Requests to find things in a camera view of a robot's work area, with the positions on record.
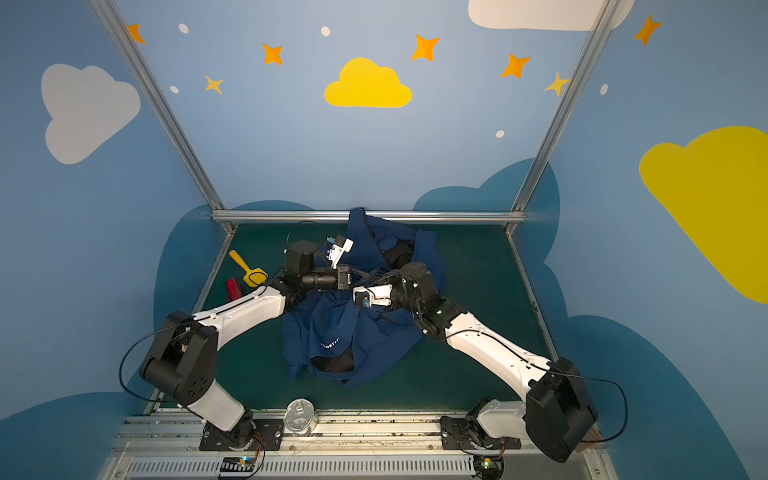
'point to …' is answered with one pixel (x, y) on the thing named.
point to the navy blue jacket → (330, 333)
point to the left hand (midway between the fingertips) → (370, 275)
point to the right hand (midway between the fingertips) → (381, 267)
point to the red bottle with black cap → (234, 288)
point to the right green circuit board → (489, 467)
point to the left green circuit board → (237, 466)
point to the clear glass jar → (299, 417)
